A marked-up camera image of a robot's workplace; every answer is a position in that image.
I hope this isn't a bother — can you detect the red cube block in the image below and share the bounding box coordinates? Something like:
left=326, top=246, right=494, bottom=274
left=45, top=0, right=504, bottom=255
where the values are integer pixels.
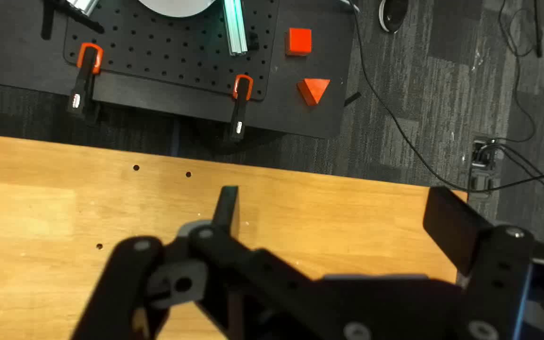
left=284, top=27, right=315, bottom=59

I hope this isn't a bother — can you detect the floor power socket box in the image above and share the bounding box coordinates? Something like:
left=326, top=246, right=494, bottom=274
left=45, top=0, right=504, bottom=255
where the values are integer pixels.
left=468, top=136, right=505, bottom=195

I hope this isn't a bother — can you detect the white round base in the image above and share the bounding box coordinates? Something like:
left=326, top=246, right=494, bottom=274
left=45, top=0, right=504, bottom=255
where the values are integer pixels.
left=135, top=0, right=218, bottom=19

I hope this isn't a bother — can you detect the black computer mouse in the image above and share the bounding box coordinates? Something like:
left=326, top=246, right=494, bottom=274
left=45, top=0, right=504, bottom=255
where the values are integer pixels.
left=375, top=0, right=411, bottom=36

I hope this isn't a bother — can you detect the long black cable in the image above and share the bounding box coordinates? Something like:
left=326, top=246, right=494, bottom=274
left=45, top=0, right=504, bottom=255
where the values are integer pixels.
left=345, top=0, right=544, bottom=193

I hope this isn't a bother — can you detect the orange black clamp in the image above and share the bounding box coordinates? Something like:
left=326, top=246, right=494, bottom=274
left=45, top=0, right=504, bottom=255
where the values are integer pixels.
left=65, top=42, right=105, bottom=119
left=226, top=72, right=256, bottom=138

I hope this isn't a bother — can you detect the black perforated mounting board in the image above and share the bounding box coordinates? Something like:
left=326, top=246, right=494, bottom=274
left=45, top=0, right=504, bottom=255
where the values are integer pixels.
left=62, top=0, right=281, bottom=104

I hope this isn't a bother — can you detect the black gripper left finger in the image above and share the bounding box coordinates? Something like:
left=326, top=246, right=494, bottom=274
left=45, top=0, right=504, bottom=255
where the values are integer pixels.
left=71, top=185, right=324, bottom=340

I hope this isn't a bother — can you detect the red triangular block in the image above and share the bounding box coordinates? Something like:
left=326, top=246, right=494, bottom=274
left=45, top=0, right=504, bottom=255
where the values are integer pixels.
left=296, top=78, right=332, bottom=108

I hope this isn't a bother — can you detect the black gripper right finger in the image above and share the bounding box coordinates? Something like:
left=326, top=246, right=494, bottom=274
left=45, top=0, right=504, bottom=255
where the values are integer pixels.
left=420, top=185, right=536, bottom=340

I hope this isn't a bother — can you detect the teal metal bar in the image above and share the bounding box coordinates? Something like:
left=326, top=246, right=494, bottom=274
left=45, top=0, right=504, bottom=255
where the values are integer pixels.
left=220, top=0, right=250, bottom=57

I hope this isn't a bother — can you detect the black side table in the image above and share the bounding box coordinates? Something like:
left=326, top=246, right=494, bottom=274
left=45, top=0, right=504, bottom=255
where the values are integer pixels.
left=0, top=0, right=356, bottom=140

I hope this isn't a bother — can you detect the thin black cable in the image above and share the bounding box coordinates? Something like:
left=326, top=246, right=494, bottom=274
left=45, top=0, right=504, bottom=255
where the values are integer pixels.
left=494, top=0, right=538, bottom=144

